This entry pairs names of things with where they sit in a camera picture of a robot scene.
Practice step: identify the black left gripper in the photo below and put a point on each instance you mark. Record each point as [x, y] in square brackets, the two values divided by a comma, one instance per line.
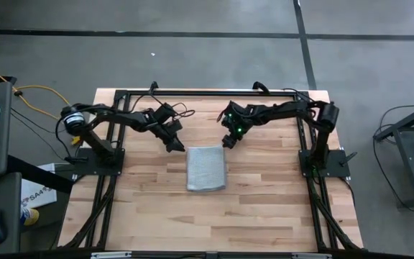
[165, 131]

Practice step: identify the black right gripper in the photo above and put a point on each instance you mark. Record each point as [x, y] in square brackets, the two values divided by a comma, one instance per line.
[235, 131]

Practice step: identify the grey waffle microfiber towel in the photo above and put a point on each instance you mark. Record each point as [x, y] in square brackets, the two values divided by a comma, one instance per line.
[206, 168]

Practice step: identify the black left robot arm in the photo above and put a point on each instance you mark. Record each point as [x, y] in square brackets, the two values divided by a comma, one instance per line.
[120, 117]

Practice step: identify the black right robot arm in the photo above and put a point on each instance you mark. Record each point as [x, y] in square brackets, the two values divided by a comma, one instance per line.
[282, 108]

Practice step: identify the black flat bar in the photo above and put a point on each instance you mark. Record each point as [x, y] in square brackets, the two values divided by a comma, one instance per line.
[38, 174]

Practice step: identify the yellow and white shoe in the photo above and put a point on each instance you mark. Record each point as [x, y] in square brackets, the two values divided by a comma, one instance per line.
[30, 216]

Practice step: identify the dark grey desk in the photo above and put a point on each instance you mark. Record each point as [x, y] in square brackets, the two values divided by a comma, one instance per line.
[9, 201]

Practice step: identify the grey metal side table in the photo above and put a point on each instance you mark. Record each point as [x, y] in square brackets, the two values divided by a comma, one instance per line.
[413, 144]

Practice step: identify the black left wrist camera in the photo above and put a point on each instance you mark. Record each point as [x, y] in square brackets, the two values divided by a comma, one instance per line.
[174, 126]

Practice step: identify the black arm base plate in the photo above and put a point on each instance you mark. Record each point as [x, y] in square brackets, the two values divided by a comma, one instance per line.
[336, 162]
[117, 167]

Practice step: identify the silver metal bracket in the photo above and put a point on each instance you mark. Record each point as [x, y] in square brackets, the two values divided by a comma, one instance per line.
[311, 256]
[111, 255]

